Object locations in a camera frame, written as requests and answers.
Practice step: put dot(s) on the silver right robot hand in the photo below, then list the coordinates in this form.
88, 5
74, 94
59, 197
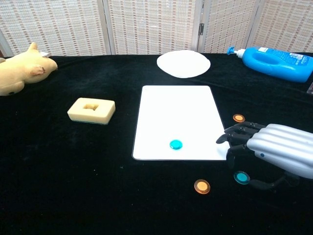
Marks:
281, 149

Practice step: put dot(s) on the cyan disc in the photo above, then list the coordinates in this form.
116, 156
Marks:
175, 144
241, 178

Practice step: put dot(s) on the orange disc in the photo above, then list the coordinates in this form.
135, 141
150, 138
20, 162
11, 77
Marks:
202, 186
238, 118

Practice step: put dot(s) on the white rectangular board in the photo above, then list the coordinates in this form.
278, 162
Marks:
171, 115

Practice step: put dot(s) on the blue pump detergent bottle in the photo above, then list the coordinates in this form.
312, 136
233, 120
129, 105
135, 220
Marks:
276, 64

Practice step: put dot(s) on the woven folding screen panel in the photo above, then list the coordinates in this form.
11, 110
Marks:
151, 24
49, 24
286, 24
227, 24

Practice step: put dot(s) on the white round plate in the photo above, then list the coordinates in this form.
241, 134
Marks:
183, 64

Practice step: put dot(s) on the metal screen hinge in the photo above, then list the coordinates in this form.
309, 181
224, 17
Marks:
201, 29

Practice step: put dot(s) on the yellow sponge block with hole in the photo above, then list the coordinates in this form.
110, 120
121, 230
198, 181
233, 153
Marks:
80, 113

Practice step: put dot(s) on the black velvet tablecloth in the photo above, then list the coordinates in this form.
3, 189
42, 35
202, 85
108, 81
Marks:
49, 171

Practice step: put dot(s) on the yellow plush animal toy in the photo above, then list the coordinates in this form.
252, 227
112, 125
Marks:
22, 71

